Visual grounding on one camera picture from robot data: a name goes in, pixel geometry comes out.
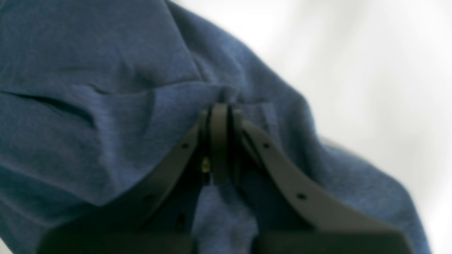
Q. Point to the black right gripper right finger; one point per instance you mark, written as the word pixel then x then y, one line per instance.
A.
pixel 294 214

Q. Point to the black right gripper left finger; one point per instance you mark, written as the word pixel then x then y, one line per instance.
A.
pixel 155 216

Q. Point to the blue T-shirt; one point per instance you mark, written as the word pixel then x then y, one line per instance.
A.
pixel 95 93

